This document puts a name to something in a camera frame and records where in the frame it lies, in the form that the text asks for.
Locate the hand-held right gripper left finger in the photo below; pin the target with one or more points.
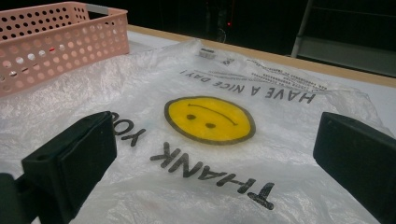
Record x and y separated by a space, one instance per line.
77 161

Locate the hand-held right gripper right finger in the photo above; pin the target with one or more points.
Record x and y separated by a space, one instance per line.
358 155

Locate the pink perforated plastic basket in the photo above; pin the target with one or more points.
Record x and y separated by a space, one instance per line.
62 40

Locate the clear plastic smiley bag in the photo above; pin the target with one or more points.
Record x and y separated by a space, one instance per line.
218 193

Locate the white metal desk frame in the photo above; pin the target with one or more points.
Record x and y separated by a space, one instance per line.
342 53

